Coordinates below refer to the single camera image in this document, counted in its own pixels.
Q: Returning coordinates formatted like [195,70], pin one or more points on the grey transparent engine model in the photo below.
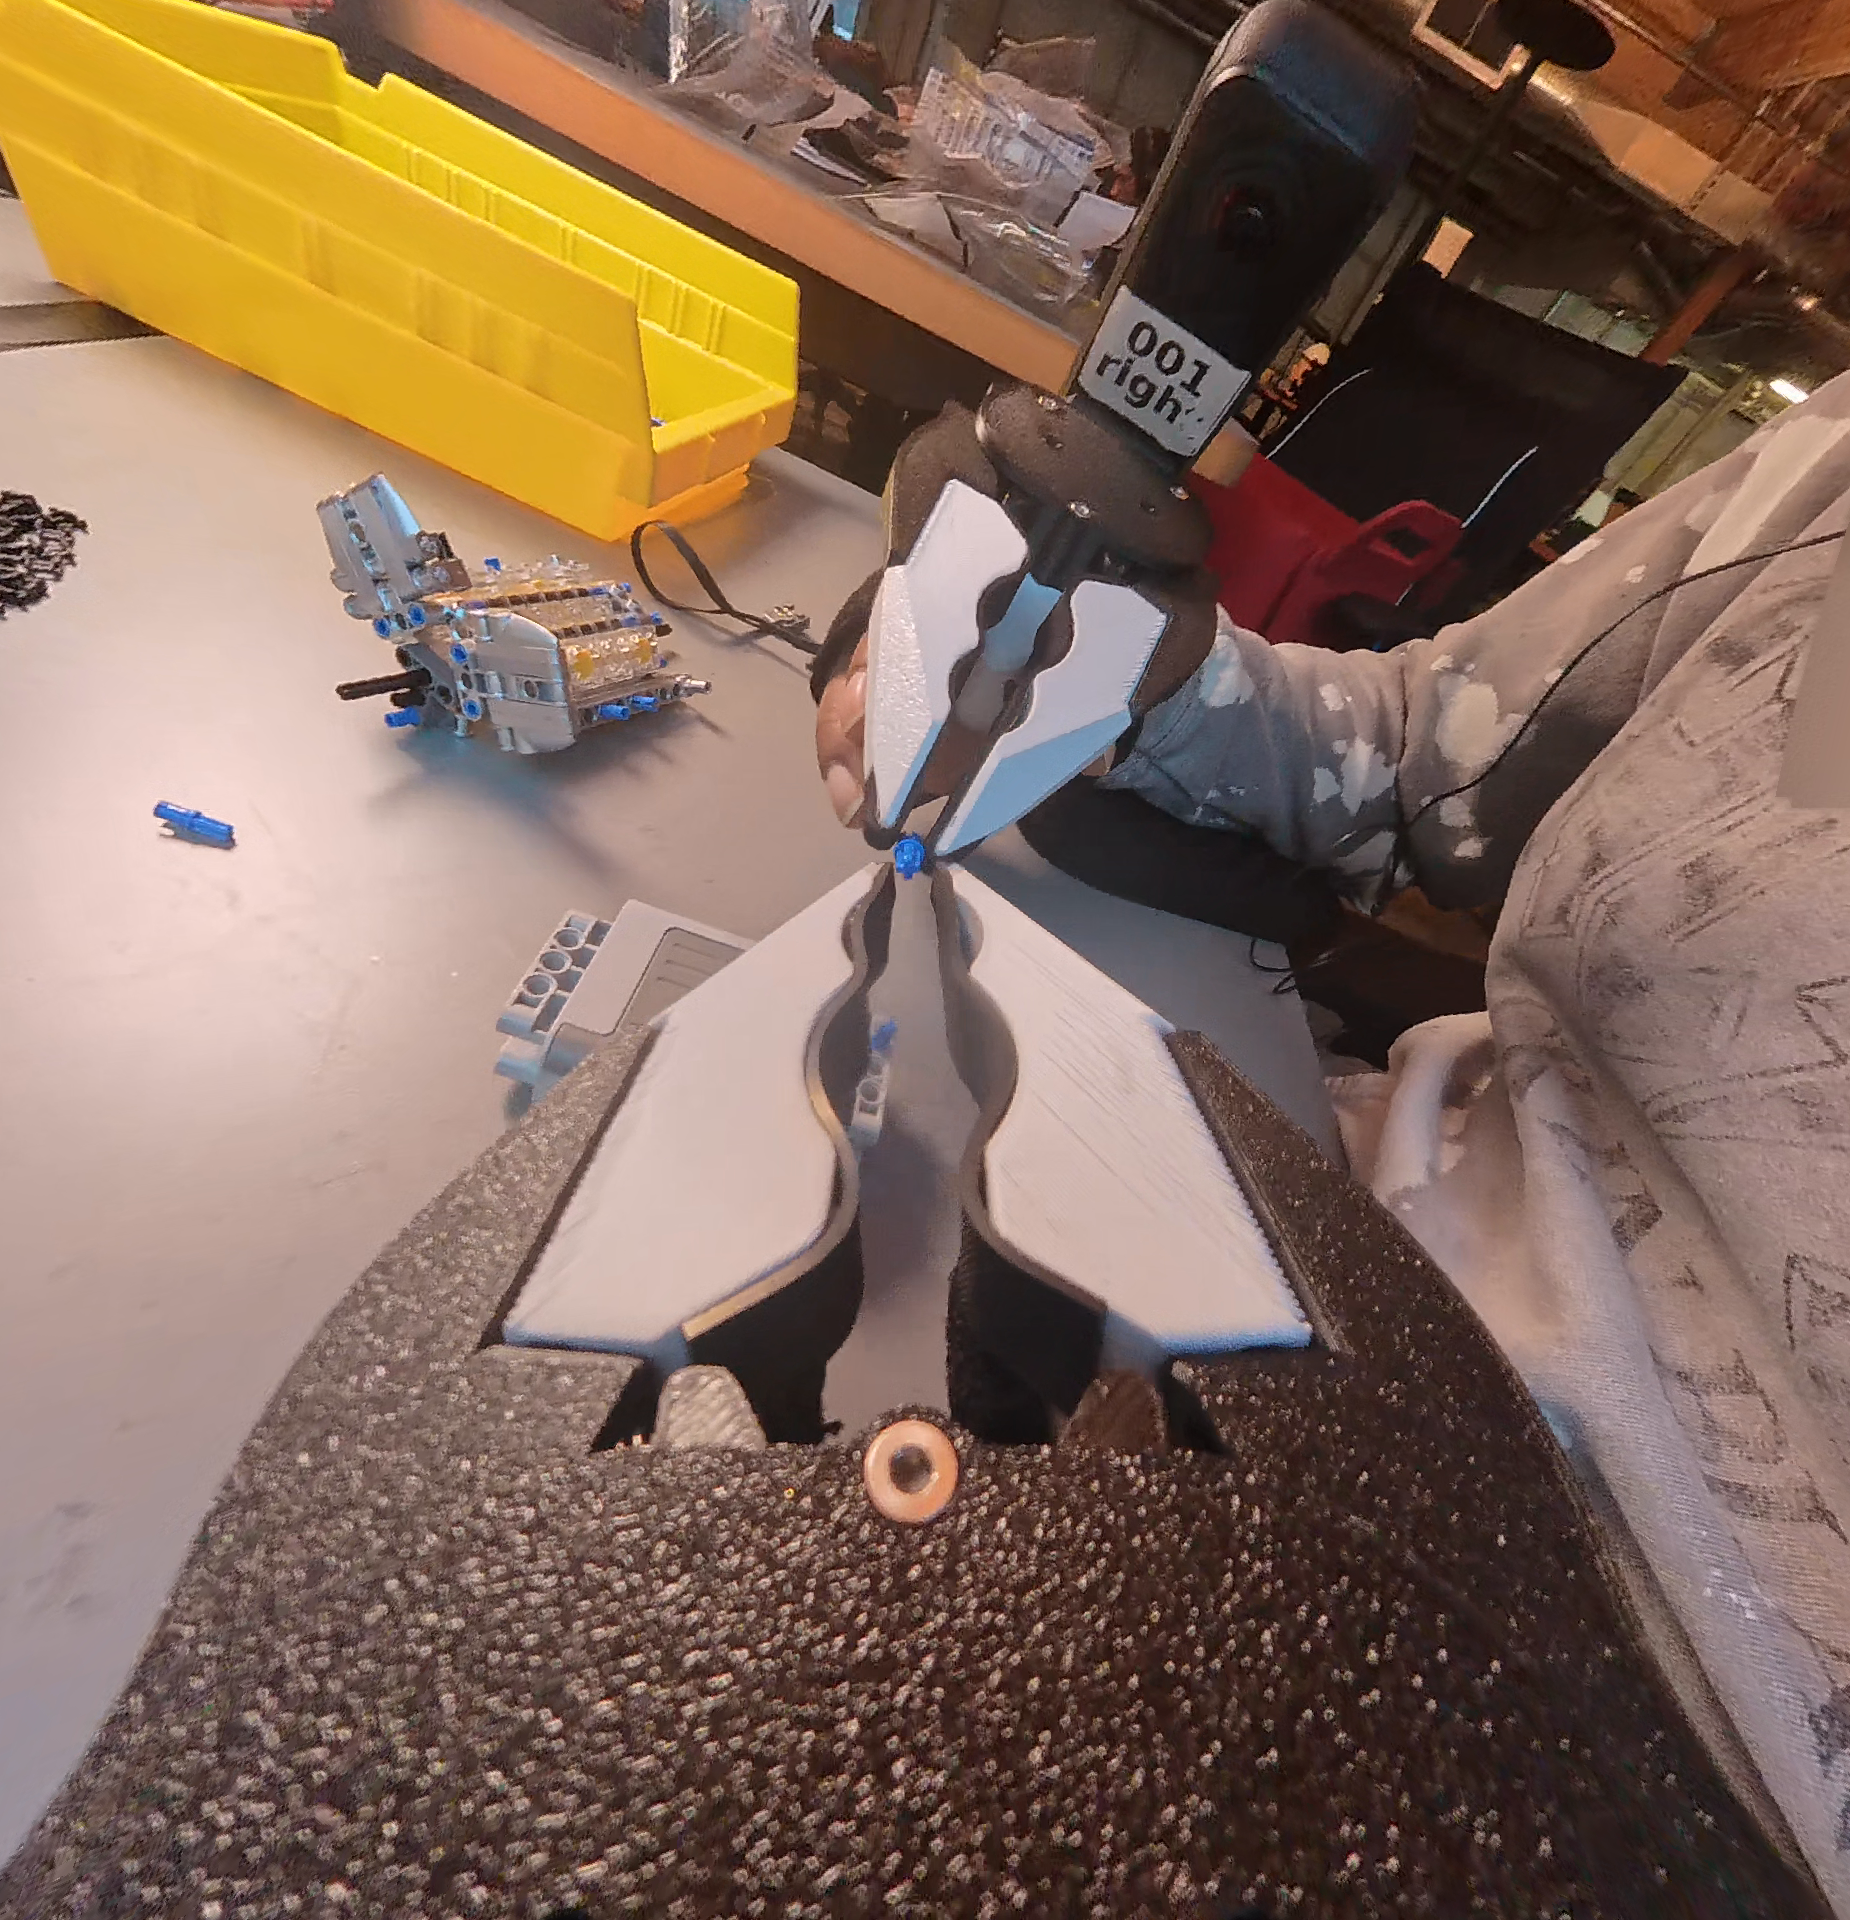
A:
[536,660]

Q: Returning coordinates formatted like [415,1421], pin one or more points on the grey battery box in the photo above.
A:
[611,990]

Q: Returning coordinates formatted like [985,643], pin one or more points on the black office chair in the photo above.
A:
[1528,390]

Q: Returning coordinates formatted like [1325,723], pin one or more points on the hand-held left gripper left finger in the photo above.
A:
[670,1200]

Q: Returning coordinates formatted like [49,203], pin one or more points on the wooden counter edge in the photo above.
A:
[717,166]

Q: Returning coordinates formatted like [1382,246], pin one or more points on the yellow plastic bin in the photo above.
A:
[327,271]

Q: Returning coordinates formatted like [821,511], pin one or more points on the person's right hand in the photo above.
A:
[840,720]

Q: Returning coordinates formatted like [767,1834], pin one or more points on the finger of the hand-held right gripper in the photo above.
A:
[919,629]
[1090,677]

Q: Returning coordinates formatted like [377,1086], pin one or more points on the shelf with clear bags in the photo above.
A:
[985,135]

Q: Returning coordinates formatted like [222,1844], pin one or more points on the red plastic seat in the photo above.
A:
[1332,556]

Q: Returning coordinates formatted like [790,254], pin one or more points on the black rounded armrest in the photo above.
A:
[1225,870]

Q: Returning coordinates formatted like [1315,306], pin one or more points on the small blue pin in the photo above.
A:
[909,859]
[195,823]

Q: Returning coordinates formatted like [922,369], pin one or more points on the person's right forearm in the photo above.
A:
[1405,751]

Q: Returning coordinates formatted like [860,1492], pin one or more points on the grey desk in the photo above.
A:
[206,1200]

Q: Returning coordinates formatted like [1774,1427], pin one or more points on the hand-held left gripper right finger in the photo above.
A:
[1150,1200]

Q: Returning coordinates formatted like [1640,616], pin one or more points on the pile of black links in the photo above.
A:
[20,550]

